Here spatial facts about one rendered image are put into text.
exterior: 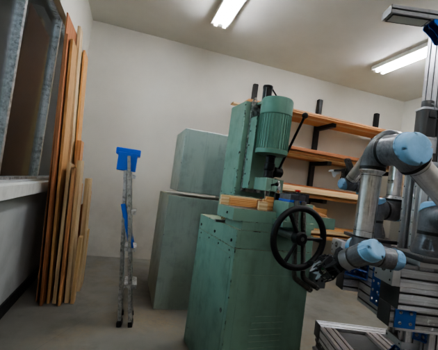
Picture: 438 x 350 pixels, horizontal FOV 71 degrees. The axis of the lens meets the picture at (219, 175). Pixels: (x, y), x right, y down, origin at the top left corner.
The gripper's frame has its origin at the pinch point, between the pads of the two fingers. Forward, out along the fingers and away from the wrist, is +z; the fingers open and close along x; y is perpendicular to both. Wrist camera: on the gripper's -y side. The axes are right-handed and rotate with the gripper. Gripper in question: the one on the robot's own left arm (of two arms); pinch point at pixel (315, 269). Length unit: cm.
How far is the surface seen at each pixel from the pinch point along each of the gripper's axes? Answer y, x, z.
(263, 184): -21, -45, 17
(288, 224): -7.4, -21.1, 4.5
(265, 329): 16.6, 12.6, 38.4
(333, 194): -231, -3, 164
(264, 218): -4.5, -29.9, 12.2
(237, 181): -22, -56, 34
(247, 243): 7.8, -25.3, 18.3
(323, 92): -320, -122, 133
